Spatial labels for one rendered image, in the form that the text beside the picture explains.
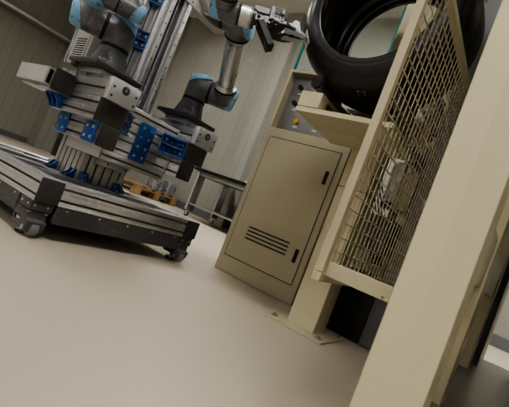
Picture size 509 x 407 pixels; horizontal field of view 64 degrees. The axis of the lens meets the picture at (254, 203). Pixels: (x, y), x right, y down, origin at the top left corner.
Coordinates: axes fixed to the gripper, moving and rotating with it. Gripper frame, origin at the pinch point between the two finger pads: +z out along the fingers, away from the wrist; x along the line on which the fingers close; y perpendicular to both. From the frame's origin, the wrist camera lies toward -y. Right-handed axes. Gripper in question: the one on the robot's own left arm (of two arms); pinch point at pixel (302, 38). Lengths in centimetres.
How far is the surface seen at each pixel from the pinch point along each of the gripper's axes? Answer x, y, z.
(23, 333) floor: -28, -115, -49
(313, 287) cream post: 46, -81, 31
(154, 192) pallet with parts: 521, 104, -101
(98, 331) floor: -16, -112, -37
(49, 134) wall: 799, 276, -400
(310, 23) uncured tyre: -3.1, 5.0, 1.3
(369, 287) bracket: -48, -96, 11
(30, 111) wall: 786, 315, -454
